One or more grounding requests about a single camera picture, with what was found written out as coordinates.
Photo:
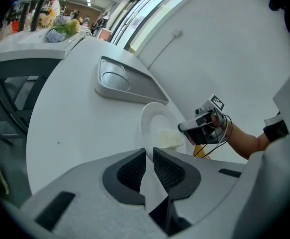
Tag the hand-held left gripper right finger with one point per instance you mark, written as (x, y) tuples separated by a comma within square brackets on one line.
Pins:
[(172, 173)]

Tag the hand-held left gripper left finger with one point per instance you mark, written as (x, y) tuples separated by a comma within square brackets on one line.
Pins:
[(125, 178)]

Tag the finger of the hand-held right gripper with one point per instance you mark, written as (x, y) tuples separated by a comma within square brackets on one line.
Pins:
[(195, 137), (189, 124)]

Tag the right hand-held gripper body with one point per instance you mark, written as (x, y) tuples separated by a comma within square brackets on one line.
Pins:
[(209, 133)]

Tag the white plate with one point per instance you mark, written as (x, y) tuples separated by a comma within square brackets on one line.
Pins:
[(154, 123)]

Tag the person's right forearm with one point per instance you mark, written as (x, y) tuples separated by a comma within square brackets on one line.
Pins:
[(244, 143)]

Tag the person's right hand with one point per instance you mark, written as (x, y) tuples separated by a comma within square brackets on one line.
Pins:
[(214, 120)]

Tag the yellow cardboard sheet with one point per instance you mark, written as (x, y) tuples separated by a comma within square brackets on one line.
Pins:
[(202, 152)]

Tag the white sleeve strip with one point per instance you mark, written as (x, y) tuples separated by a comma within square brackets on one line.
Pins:
[(271, 120)]

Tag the grey rectangular tray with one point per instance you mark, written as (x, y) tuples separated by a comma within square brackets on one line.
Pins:
[(134, 88)]

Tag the person's black clothing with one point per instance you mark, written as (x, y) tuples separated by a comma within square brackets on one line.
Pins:
[(275, 132)]

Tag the dark framed window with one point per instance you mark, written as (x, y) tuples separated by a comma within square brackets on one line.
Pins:
[(139, 19)]

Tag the green and yellow flower bunch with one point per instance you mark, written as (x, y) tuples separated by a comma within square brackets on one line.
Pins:
[(70, 27)]

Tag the blue hydrangea flowers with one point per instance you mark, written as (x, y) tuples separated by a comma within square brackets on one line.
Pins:
[(55, 35)]

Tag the white sink counter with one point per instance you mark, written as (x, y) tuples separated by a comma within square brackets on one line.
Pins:
[(30, 46)]

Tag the orange flower bouquet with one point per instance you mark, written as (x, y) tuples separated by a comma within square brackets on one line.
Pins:
[(46, 17)]

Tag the tall black faucet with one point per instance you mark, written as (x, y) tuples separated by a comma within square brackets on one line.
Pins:
[(36, 15)]

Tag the orange plastic item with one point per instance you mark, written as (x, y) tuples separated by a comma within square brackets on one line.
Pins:
[(15, 26)]

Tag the white wall socket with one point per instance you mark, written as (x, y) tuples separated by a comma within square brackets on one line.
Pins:
[(177, 33)]

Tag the dark metal counter frame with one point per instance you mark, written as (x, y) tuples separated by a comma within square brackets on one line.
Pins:
[(0, 96)]

